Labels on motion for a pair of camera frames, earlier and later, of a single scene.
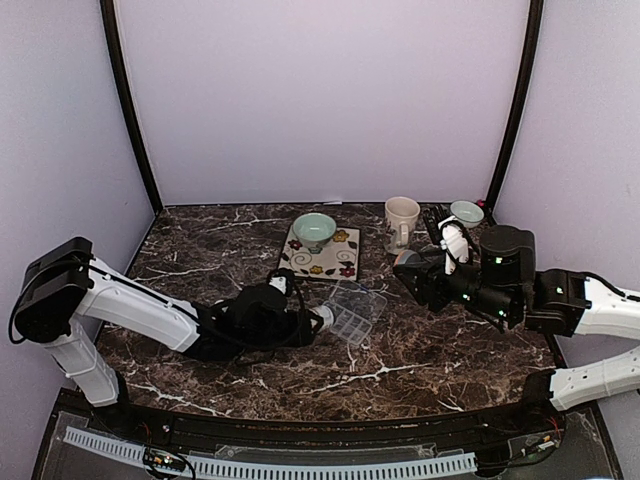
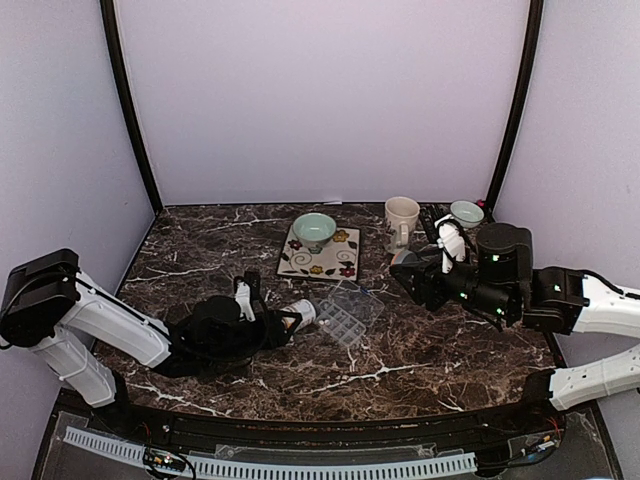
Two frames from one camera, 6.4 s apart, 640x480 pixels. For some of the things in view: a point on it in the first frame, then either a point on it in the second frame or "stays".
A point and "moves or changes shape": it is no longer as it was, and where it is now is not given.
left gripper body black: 300,335 to 274,338
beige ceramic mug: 401,214 stays
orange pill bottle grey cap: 328,315 moves or changes shape
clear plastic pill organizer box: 356,311 stays
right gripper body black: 440,296 stays
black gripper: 283,280 to 246,289
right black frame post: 534,30 stays
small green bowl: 469,213 stays
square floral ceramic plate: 338,259 stays
